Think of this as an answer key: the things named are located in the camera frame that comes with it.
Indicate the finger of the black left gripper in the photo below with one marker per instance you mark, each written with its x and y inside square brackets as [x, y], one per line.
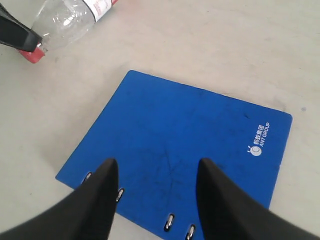
[15, 34]

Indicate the clear plastic water bottle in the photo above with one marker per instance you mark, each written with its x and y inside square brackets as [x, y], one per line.
[61, 22]

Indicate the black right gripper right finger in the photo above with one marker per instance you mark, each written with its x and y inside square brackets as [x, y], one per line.
[226, 212]

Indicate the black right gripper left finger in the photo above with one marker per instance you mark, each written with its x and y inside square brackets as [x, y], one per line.
[85, 214]

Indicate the blue ring binder notebook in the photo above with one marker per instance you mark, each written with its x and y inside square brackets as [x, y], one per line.
[158, 130]

